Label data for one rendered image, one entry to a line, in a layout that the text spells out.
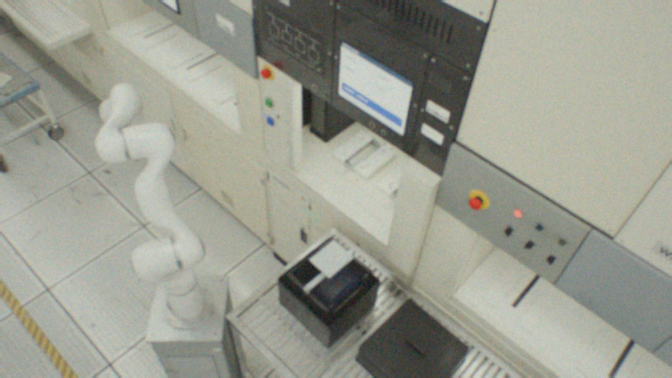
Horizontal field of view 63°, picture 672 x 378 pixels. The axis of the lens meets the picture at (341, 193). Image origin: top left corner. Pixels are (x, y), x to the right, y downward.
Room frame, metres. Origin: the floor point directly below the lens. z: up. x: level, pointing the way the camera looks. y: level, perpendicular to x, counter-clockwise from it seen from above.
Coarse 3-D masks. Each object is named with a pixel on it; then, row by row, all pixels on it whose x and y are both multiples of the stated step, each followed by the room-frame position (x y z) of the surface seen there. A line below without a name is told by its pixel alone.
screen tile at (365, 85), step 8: (344, 56) 1.43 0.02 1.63; (352, 56) 1.41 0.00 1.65; (352, 64) 1.41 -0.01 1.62; (360, 64) 1.39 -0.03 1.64; (344, 72) 1.43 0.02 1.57; (360, 72) 1.38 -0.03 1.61; (368, 72) 1.37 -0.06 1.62; (352, 80) 1.40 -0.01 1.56; (360, 80) 1.38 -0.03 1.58; (368, 80) 1.36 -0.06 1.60; (360, 88) 1.38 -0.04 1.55; (368, 88) 1.36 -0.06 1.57
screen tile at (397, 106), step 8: (376, 72) 1.35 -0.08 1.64; (376, 80) 1.34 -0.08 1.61; (384, 80) 1.32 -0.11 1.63; (392, 80) 1.31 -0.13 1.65; (376, 88) 1.34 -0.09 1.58; (392, 88) 1.30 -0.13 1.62; (376, 96) 1.34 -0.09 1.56; (384, 96) 1.32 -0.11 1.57; (400, 96) 1.28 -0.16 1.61; (384, 104) 1.32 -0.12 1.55; (392, 104) 1.30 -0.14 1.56; (400, 104) 1.28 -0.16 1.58; (400, 112) 1.28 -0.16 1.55
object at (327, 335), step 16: (304, 256) 1.13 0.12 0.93; (288, 288) 1.06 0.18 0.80; (368, 288) 1.08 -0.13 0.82; (288, 304) 0.98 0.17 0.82; (368, 304) 1.00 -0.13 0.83; (304, 320) 0.92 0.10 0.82; (320, 320) 0.87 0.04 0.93; (336, 320) 0.87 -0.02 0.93; (352, 320) 0.94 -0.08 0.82; (320, 336) 0.87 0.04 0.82; (336, 336) 0.87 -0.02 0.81
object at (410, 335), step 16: (416, 304) 1.00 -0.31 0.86; (400, 320) 0.93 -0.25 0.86; (416, 320) 0.93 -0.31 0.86; (432, 320) 0.94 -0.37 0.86; (384, 336) 0.86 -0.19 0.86; (400, 336) 0.87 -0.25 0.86; (416, 336) 0.87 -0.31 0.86; (432, 336) 0.88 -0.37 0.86; (448, 336) 0.88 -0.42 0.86; (368, 352) 0.80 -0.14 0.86; (384, 352) 0.80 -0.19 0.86; (400, 352) 0.81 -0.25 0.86; (416, 352) 0.81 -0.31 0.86; (432, 352) 0.82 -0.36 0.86; (448, 352) 0.82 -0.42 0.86; (464, 352) 0.83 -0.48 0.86; (368, 368) 0.77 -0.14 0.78; (384, 368) 0.75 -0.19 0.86; (400, 368) 0.75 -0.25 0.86; (416, 368) 0.75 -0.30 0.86; (432, 368) 0.76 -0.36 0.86; (448, 368) 0.76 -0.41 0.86
